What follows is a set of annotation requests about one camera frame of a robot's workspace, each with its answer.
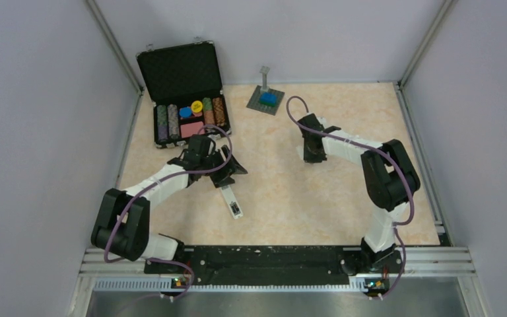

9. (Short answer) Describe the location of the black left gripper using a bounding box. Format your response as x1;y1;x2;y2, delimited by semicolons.
200;145;247;188

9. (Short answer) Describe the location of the white remote control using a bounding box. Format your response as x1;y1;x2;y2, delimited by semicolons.
220;186;244;219

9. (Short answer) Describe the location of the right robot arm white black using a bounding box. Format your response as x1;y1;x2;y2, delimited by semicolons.
297;114;421;275

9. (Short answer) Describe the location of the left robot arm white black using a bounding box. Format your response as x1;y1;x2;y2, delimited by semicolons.
90;135;248;273

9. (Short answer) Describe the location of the grey lego baseplate with bricks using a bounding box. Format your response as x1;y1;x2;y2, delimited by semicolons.
246;65;285;116

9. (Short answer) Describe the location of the yellow poker chip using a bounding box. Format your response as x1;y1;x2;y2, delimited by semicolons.
190;100;203;114

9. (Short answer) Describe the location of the blue poker chip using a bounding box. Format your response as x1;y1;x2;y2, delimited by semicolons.
179;107;193;119

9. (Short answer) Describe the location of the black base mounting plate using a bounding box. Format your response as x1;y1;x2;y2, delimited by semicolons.
166;244;403;287

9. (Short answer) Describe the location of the black poker chip case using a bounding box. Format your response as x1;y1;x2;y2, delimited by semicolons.
137;41;232;149

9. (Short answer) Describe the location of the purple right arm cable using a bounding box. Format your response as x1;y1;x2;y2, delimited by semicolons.
285;95;415;300

